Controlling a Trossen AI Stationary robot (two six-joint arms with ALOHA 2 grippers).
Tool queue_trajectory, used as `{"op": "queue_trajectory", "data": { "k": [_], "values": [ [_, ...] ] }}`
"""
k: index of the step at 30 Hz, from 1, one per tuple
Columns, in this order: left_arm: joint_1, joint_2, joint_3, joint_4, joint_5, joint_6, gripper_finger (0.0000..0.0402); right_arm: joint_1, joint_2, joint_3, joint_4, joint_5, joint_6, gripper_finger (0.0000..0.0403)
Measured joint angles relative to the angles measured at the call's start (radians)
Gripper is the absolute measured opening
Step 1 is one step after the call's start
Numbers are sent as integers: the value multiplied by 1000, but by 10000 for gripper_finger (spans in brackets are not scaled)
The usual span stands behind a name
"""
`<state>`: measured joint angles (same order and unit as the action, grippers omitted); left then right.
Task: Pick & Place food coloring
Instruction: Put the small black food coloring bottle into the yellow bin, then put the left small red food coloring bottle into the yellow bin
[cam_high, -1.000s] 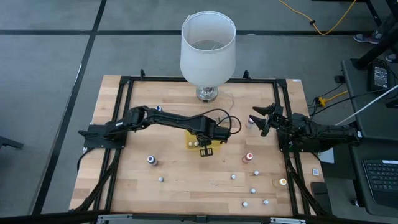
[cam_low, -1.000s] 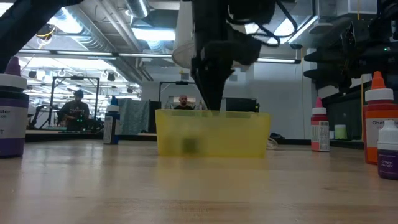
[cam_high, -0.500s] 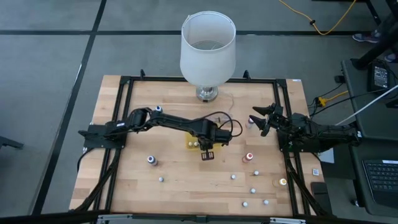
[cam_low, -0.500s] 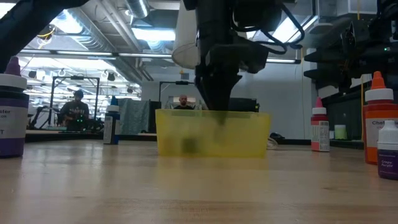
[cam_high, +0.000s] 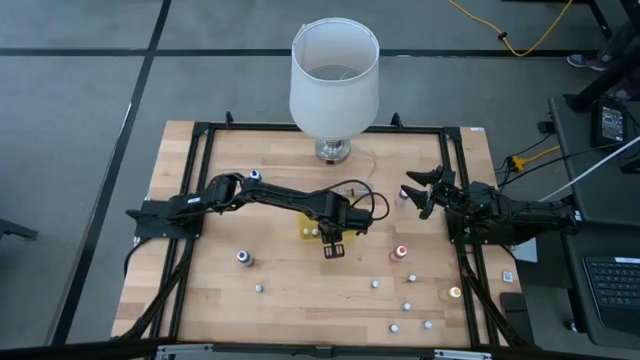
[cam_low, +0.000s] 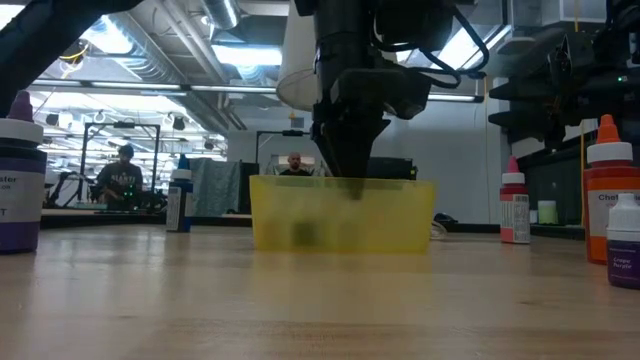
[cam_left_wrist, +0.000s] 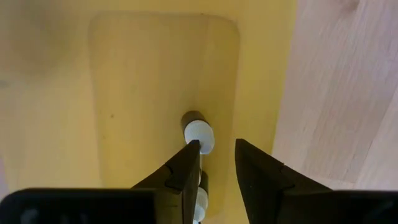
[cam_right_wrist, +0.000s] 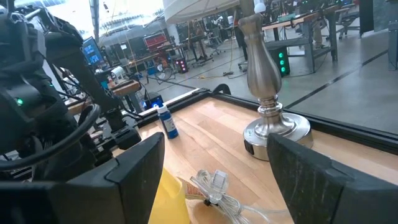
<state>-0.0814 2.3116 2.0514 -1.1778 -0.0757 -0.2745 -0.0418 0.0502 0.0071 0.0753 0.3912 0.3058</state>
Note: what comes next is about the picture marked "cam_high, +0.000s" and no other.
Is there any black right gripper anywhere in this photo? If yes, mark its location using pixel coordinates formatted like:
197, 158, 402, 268
400, 166, 469, 221

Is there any yellow plug with orange cord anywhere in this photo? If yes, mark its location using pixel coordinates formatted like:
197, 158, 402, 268
509, 144, 561, 172

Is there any yellow extension cable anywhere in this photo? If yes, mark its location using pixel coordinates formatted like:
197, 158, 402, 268
447, 0, 575, 58

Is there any yellow plastic tray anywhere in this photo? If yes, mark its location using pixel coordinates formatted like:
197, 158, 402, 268
298, 210, 359, 241

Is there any person's shoe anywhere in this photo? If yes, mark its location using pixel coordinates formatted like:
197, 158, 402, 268
566, 53, 609, 72

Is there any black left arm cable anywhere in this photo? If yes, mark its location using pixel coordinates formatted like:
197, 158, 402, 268
327, 178, 391, 222

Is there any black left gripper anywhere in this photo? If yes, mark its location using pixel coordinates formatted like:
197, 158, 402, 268
309, 192, 374, 260

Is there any black furniture foot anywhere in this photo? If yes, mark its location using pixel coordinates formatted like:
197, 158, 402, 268
0, 218, 39, 241

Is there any black power adapter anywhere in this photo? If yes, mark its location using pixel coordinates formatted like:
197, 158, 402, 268
589, 99, 630, 149

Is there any black metal crossbar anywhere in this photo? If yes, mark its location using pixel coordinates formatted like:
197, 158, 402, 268
0, 337, 640, 360

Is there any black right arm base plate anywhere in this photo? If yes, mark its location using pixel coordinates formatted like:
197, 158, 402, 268
445, 207, 516, 246

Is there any white paper sheet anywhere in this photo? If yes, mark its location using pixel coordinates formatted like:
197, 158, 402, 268
510, 237, 539, 264

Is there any black keyboard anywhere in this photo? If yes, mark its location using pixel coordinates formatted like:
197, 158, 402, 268
582, 256, 640, 335

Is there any white rod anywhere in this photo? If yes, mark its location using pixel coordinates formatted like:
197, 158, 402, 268
538, 134, 640, 203

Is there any black smartphone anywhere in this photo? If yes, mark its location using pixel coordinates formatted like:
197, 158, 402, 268
499, 292, 535, 345

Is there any black side desk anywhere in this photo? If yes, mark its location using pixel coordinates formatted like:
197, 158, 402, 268
548, 94, 640, 351

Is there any black stand leg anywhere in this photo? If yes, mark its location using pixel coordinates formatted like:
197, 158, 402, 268
564, 0, 640, 114

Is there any white shade chrome table lamp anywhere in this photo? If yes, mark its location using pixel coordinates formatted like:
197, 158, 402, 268
288, 17, 380, 165

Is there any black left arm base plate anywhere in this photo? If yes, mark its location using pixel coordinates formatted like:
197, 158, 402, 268
125, 199, 207, 240

